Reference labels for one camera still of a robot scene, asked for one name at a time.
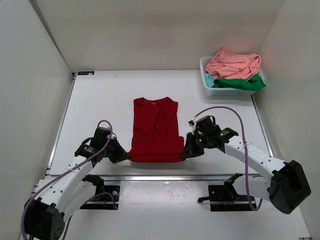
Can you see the teal t-shirt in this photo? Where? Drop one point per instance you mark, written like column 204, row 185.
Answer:
column 209, row 80

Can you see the aluminium rail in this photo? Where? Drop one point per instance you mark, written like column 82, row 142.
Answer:
column 166, row 178

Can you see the green t-shirt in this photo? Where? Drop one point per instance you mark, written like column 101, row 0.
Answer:
column 255, row 83

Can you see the red t-shirt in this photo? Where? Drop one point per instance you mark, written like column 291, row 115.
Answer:
column 156, row 137

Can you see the pink t-shirt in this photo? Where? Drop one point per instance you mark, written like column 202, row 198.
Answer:
column 229, row 65

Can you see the blue white label sticker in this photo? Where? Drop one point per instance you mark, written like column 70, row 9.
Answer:
column 85, row 73

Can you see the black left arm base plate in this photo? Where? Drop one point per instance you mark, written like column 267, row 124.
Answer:
column 108, row 201

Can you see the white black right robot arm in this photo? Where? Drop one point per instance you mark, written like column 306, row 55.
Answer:
column 282, row 183

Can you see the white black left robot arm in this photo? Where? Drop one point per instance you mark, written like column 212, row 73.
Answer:
column 49, row 210

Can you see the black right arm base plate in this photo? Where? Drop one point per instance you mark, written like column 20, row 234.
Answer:
column 222, row 200

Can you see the white plastic laundry basket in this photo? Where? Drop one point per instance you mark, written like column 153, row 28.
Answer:
column 218, row 91

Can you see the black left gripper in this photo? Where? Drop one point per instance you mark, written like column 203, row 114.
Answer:
column 121, row 154

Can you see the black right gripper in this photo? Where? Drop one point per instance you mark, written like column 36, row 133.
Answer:
column 190, row 150

